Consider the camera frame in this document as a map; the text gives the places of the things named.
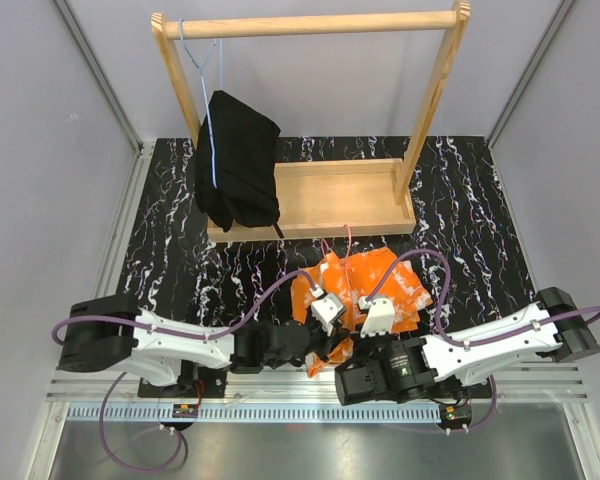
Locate aluminium frame rail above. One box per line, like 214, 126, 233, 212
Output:
44, 344, 591, 424

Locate wooden clothes rack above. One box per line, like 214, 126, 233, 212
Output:
151, 1, 471, 239

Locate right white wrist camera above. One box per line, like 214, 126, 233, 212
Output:
358, 295, 395, 338

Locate black marble pattern mat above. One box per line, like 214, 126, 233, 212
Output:
112, 136, 535, 332

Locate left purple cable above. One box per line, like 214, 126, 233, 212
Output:
53, 269, 321, 474

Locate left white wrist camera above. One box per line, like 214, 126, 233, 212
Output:
310, 293, 347, 335

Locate pink wire hanger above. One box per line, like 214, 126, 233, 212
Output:
319, 224, 352, 303

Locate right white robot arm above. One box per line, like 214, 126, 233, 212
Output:
334, 287, 600, 406

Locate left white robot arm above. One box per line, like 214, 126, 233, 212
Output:
52, 293, 347, 397

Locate orange tie-dye trousers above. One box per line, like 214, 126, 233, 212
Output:
290, 248, 434, 380

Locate blue wire hanger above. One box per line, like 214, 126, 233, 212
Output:
178, 18, 224, 189

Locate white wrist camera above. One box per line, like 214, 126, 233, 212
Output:
310, 293, 347, 335
358, 295, 395, 338

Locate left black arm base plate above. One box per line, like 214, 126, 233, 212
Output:
137, 366, 227, 399

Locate black garment on hanger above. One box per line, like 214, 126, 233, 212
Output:
194, 90, 283, 238

